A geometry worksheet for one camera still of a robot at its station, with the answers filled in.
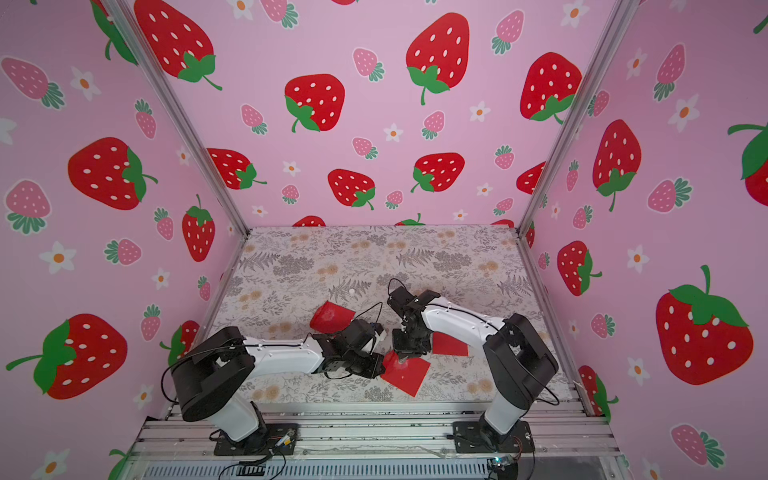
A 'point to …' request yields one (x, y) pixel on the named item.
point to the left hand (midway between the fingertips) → (389, 372)
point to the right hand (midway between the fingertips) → (406, 353)
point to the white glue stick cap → (351, 291)
